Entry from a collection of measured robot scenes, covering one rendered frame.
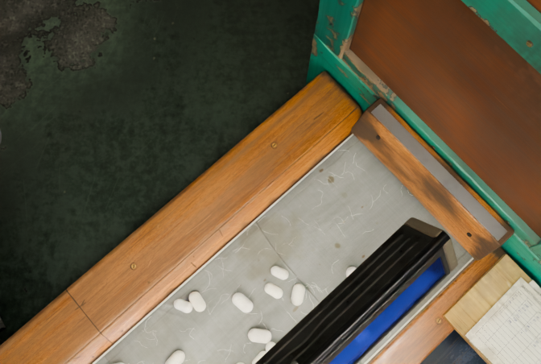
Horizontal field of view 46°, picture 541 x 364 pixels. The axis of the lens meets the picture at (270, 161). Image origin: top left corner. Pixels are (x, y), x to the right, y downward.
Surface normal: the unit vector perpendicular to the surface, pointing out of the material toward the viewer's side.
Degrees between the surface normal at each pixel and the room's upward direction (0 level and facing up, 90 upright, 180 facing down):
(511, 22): 90
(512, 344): 0
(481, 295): 0
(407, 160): 67
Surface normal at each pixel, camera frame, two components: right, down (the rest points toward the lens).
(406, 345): 0.00, -0.25
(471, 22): -0.74, 0.65
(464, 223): -0.68, 0.48
